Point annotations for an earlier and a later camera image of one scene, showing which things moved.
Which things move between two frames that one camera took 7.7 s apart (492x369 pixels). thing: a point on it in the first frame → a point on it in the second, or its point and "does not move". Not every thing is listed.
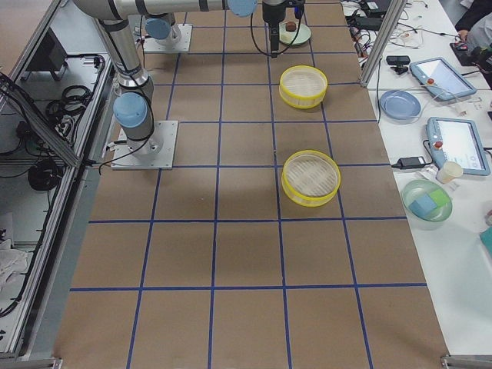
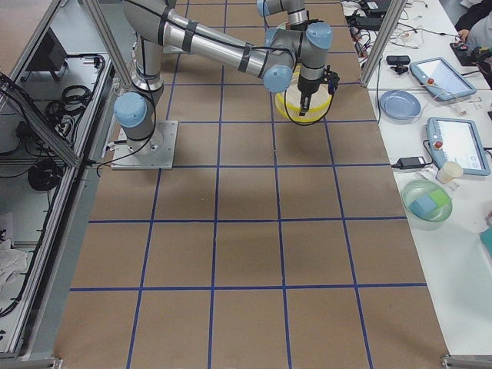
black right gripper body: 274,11 → 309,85
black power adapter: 408,162 does not move
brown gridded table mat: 212,264 does not move
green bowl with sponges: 427,204 does not move
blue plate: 400,104 does not move
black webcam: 400,61 does not move
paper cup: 448,171 does not move
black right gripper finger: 274,39 → 304,103
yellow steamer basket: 310,177 → 288,101
